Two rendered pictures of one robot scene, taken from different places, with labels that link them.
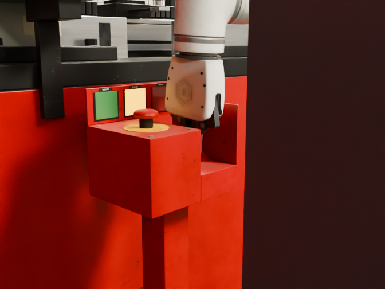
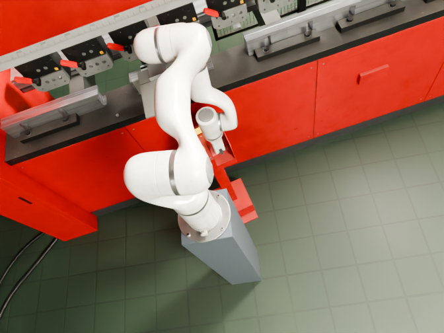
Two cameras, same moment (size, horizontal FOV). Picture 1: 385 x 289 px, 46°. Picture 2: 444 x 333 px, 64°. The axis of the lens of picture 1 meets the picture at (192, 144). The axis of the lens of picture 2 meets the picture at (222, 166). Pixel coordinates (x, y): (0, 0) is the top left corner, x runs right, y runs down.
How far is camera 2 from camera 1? 1.40 m
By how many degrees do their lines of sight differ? 60
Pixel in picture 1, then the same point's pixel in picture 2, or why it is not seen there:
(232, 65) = (268, 73)
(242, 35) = (291, 32)
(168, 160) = not seen: hidden behind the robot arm
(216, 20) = (213, 136)
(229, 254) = (275, 130)
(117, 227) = not seen: hidden behind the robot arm
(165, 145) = not seen: hidden behind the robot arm
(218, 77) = (219, 146)
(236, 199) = (277, 114)
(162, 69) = (224, 88)
